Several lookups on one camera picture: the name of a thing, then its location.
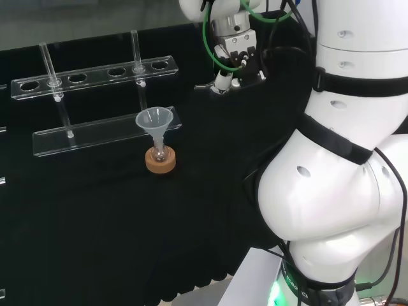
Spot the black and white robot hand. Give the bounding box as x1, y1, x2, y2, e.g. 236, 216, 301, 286
194, 47, 268, 96

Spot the translucent plastic funnel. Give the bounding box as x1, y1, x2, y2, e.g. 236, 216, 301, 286
135, 107, 175, 145

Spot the small round-bottom glass flask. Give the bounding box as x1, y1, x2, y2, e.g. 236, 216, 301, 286
150, 136, 167, 163

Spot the clear acrylic funnel stand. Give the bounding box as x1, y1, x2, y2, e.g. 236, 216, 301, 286
10, 30, 183, 159

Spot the black bench cloth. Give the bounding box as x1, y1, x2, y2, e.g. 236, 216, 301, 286
0, 24, 316, 303

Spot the pale board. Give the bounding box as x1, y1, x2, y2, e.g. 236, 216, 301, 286
219, 247, 285, 306

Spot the green cable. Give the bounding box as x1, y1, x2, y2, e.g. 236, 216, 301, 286
202, 0, 297, 71

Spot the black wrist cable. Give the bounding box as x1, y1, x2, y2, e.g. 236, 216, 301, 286
261, 0, 319, 84

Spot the cork ring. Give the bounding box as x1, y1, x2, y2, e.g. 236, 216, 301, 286
145, 147, 177, 175

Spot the black base cable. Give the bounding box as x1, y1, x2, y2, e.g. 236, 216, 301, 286
355, 147, 408, 306

